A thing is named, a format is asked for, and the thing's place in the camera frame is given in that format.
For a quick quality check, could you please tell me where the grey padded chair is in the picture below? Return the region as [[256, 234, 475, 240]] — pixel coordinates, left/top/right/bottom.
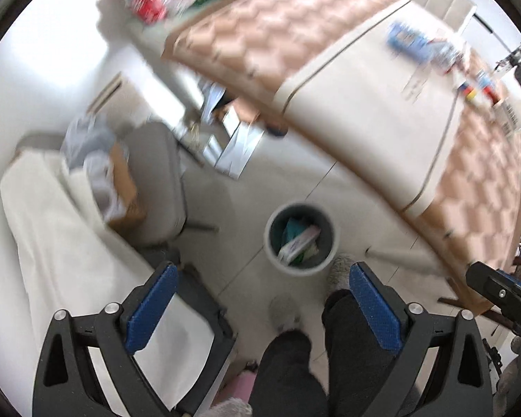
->
[[124, 122, 220, 248]]

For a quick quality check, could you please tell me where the table with checkered cloth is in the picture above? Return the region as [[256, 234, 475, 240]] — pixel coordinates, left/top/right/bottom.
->
[[162, 0, 521, 265]]

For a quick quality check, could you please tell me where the white plastic bag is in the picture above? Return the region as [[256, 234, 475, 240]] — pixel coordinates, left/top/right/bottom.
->
[[63, 114, 117, 170], [83, 156, 117, 222]]

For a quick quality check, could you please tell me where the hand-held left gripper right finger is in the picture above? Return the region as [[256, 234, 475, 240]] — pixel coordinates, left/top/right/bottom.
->
[[348, 261, 495, 417]]

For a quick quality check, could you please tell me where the cola bottle red label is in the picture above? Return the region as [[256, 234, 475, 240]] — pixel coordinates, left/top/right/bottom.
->
[[131, 0, 169, 25]]

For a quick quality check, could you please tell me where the open cardboard box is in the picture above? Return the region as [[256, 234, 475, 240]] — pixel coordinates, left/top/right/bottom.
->
[[106, 143, 148, 237]]

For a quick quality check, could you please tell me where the white blue small box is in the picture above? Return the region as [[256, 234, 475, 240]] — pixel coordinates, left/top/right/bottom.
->
[[478, 72, 504, 106]]

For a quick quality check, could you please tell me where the blue snack packet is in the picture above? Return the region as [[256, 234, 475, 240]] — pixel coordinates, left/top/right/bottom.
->
[[386, 21, 431, 64]]

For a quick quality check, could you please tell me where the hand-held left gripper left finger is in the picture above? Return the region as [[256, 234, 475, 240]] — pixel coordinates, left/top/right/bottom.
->
[[32, 261, 180, 417]]

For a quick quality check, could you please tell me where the red yellow small box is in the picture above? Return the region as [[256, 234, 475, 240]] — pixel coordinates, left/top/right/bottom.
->
[[456, 79, 482, 106]]

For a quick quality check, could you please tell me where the grey round trash bin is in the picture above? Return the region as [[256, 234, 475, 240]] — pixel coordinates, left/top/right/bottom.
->
[[264, 202, 340, 278]]

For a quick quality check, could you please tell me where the white dining table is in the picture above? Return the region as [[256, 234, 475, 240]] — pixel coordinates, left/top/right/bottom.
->
[[126, 17, 444, 272]]

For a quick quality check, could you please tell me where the teal packet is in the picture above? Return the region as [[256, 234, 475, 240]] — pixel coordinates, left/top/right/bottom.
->
[[282, 218, 305, 248]]

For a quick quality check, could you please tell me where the white paper bag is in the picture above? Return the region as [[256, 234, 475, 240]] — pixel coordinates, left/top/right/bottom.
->
[[202, 82, 266, 180]]

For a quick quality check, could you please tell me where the white pink carton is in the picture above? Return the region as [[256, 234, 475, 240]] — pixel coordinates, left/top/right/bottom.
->
[[278, 225, 322, 264]]

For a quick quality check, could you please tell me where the white cloth sheet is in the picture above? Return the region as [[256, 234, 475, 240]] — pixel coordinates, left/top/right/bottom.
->
[[0, 150, 218, 417]]

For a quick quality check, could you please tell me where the person's left leg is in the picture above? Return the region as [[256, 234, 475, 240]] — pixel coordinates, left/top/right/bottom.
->
[[248, 330, 327, 417]]

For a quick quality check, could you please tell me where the beige board panel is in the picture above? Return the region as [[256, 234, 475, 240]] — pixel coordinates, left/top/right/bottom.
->
[[89, 73, 150, 128]]

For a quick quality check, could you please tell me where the white blue packet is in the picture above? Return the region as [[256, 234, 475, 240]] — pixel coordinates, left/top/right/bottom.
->
[[428, 37, 466, 74]]

